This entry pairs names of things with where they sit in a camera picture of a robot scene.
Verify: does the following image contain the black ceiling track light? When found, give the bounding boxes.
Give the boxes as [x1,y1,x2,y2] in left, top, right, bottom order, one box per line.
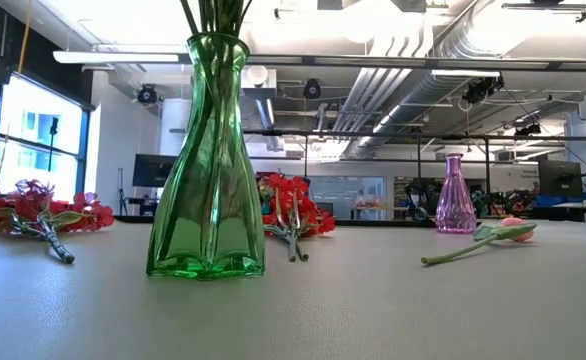
[501,0,586,24]

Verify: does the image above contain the purple glass vase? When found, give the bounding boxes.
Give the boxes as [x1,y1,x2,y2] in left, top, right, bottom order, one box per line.
[433,152,478,235]

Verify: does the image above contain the green glass vase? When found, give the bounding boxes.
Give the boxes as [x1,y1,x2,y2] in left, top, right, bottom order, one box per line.
[145,32,267,281]

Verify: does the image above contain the red blossom flower bunch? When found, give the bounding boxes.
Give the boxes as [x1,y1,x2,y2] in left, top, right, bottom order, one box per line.
[256,172,337,264]

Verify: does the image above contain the thin black tripod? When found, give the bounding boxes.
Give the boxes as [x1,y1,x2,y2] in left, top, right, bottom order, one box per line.
[116,167,128,216]

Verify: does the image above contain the white ceiling pipe bundle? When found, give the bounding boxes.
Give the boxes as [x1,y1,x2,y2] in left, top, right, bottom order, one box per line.
[330,19,437,134]

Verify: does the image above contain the long overhead light bar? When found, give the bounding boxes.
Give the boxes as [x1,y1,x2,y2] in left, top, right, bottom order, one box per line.
[52,49,586,72]

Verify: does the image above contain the black ceiling camera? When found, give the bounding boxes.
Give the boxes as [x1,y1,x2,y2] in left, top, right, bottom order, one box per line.
[137,84,158,105]
[302,78,323,100]

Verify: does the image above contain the red blossom spray grey stem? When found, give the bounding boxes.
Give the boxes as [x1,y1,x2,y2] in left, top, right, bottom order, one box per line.
[0,178,116,265]

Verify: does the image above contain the black pole with box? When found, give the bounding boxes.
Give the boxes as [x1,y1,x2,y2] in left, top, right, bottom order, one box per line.
[46,116,60,172]

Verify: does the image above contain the dark computer monitor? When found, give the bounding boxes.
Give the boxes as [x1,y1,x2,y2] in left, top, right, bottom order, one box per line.
[131,153,179,189]
[537,159,584,199]

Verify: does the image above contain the black ceiling spotlight cluster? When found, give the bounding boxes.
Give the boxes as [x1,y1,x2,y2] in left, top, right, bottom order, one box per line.
[461,74,506,106]

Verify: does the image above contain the yellow hanging cable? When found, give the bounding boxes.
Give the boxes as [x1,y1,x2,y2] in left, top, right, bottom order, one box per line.
[17,0,33,75]

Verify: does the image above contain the white round column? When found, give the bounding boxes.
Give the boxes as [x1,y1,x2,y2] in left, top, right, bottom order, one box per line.
[159,97,194,157]

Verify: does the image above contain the white ceiling unit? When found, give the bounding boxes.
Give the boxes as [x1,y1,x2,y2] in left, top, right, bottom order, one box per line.
[242,64,278,100]

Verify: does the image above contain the glass partition panel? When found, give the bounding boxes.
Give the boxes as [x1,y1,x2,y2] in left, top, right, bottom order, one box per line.
[307,174,387,221]

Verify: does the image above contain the blue storage bins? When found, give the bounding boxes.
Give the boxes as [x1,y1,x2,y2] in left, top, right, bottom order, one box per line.
[536,192,586,207]

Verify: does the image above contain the large bright window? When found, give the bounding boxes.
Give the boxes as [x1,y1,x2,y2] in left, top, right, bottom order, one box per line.
[0,72,92,201]

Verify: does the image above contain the silver spiral air duct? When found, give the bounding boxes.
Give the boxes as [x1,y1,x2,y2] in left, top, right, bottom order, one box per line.
[345,0,512,161]

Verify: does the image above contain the black neighbouring station frame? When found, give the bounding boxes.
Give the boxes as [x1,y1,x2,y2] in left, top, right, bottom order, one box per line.
[242,129,586,224]

